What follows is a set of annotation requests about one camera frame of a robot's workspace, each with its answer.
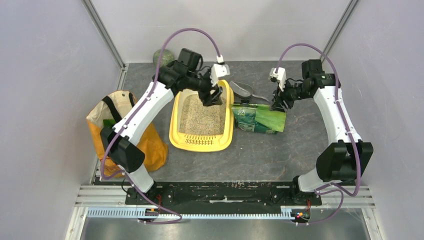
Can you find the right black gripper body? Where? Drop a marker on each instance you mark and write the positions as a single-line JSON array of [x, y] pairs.
[[287, 95]]

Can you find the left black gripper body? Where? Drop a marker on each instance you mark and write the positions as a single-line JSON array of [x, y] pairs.
[[204, 94]]

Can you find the green litter bag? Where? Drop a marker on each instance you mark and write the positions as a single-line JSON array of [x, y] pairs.
[[258, 118]]

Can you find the grey metal scoop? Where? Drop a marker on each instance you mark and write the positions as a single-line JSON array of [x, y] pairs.
[[244, 91]]

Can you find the black bag clip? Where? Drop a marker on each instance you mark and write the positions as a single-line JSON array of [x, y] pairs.
[[244, 102]]

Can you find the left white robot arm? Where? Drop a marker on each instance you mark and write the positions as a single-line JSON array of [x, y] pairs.
[[120, 141]]

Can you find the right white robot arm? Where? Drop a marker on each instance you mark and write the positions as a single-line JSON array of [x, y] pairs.
[[347, 155]]

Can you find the yellow litter box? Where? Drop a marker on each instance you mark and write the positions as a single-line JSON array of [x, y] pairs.
[[198, 128]]

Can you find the green round ball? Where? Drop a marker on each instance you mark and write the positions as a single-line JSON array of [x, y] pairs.
[[166, 57]]

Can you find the orange shopping bag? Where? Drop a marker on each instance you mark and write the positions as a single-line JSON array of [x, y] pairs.
[[107, 112]]

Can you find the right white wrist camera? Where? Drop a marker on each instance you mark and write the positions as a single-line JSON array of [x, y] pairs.
[[278, 75]]

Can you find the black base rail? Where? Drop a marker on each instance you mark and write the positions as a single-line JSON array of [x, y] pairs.
[[228, 197]]

